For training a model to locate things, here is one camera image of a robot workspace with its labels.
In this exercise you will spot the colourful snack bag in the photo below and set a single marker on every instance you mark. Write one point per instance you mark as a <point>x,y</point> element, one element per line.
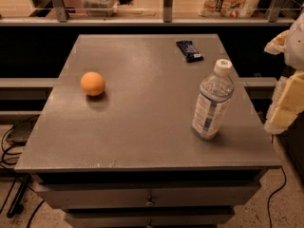
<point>228,8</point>

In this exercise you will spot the clear plastic container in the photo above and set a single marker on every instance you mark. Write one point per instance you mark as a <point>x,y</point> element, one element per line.
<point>103,8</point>

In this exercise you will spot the clear plastic water bottle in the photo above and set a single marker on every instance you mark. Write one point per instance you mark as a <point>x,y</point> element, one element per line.
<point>215,92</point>

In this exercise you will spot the grey metal shelf rail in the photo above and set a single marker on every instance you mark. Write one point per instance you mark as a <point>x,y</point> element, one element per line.
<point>132,13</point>

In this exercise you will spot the orange ball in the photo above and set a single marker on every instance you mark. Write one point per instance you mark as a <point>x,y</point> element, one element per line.
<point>93,83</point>

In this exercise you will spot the dark blue snack bar wrapper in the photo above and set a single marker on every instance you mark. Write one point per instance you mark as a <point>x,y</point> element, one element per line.
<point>189,51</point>

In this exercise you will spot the grey cabinet with drawers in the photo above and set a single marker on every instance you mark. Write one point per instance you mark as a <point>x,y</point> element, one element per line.
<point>128,158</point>

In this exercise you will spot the black power adapter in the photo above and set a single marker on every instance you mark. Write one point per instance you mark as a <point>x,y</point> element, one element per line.
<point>19,134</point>

